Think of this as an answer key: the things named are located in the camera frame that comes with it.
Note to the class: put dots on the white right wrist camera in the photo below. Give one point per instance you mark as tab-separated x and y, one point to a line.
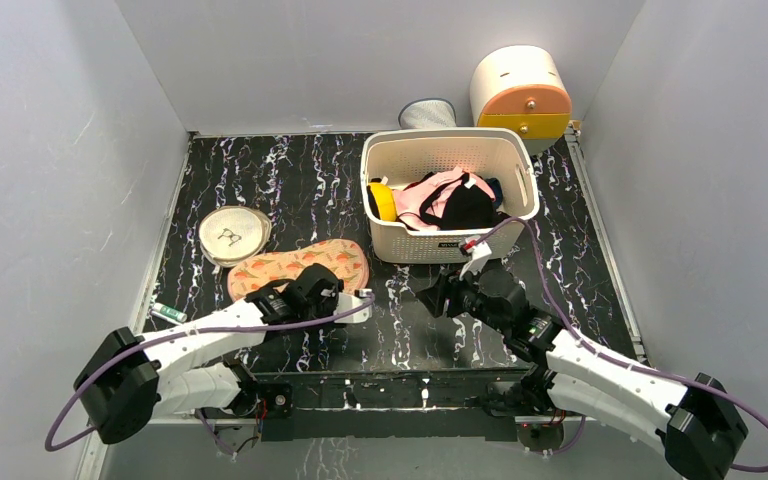
478	252

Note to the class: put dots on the orange floral bra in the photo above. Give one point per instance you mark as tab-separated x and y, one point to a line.
345	258

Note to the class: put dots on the black bra in basket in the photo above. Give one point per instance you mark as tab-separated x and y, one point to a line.
461	204

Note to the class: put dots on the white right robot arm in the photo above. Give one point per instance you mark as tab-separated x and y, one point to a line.
697	430

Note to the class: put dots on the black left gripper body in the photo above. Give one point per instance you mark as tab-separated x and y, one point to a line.
326	309

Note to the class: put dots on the yellow garment in basket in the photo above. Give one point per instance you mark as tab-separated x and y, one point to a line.
382	201

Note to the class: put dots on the aluminium front frame rail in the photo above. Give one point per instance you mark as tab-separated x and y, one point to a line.
499	394

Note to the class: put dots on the cream perforated plastic basket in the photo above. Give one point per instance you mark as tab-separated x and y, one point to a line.
405	157

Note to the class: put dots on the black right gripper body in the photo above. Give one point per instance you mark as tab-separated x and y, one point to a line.
450	296

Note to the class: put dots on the dark blue garment in basket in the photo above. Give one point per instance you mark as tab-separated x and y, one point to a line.
495	186

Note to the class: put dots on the cream orange drawer box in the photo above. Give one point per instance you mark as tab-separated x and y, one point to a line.
519	88

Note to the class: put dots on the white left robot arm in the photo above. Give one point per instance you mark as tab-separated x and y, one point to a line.
132	378

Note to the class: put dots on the round beige mesh laundry bag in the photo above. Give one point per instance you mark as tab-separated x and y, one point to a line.
231	234

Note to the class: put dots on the white mesh cylinder bag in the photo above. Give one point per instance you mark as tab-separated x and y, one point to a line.
428	113

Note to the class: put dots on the pink bra in basket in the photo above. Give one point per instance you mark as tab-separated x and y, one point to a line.
408	199

